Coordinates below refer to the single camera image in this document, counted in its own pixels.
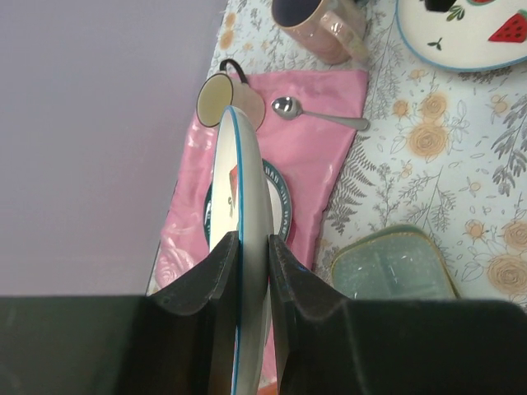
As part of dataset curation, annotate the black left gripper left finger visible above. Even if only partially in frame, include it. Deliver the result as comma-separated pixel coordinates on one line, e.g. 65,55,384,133
1,232,239,394

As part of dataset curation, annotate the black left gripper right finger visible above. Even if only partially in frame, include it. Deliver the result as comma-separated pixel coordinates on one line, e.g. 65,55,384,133
269,236,526,394

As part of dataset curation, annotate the white watermelon plate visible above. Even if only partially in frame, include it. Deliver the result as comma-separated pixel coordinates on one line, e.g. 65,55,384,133
395,1,526,72
209,105,273,394

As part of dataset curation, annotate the light green divided tray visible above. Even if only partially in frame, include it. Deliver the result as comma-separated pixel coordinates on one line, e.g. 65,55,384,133
331,225,459,300

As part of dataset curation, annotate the white plate green rim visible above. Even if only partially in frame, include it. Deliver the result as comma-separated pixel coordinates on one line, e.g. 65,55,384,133
203,159,292,247

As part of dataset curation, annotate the floral tablecloth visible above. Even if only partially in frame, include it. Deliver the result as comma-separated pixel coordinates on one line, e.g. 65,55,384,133
212,0,527,309

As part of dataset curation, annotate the pink cloth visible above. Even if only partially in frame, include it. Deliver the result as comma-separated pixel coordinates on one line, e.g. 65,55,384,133
154,69,369,288

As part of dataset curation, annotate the metal spoon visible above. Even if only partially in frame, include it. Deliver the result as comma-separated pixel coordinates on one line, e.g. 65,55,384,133
271,96,371,132

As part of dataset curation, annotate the pink mug purple inside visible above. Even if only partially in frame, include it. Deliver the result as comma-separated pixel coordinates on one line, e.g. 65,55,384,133
271,0,369,65

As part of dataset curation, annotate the cream mug black handle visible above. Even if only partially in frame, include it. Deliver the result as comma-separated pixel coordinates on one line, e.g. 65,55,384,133
196,58,265,129

